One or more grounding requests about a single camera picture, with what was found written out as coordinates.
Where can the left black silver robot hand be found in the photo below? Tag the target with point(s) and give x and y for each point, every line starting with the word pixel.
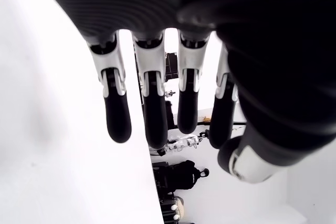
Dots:
pixel 262 51

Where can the dark equipment rack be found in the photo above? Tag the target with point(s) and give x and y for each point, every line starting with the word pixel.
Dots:
pixel 172 64

